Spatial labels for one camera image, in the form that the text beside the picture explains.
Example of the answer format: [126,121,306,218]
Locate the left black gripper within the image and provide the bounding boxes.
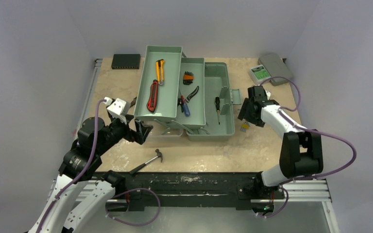
[96,114,152,155]

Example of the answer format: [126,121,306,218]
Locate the yellow clip hex key set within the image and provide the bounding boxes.
[240,121,250,132]

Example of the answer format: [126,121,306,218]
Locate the red black utility knife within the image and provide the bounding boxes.
[147,80,159,113]

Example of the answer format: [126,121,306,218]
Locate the black yellow stubby screwdriver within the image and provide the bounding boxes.
[215,97,220,125]

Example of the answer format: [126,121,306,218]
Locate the black pruning shears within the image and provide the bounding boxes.
[184,86,199,104]

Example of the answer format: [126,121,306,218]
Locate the blue red screwdriver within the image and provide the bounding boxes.
[178,95,190,117]

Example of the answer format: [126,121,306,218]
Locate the translucent green tool box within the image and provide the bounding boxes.
[134,45,241,141]

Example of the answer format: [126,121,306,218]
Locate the yellow handled pliers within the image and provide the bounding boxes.
[155,59,165,85]

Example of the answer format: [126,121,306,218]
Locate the orange hex key set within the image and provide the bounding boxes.
[183,71,194,85]

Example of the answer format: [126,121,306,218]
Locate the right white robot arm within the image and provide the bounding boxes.
[238,86,323,198]

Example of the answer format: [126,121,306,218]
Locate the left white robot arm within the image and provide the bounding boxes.
[29,115,153,233]

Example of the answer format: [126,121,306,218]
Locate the yellow black needle pliers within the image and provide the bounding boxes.
[130,97,137,108]

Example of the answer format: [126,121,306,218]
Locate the green white screw box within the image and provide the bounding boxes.
[248,65,271,85]

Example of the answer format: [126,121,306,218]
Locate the grey plastic case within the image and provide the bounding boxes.
[258,52,293,86]

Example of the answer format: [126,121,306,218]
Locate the black handled hammer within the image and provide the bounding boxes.
[129,149,163,176]

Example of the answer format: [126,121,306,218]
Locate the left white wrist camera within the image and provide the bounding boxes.
[103,97,131,125]

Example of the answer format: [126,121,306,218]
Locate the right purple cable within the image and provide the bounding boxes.
[255,76,357,219]

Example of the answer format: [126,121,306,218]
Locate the black network switch box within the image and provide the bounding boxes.
[111,54,141,69]

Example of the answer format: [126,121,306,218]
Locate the aluminium rail frame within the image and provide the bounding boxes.
[46,58,333,206]

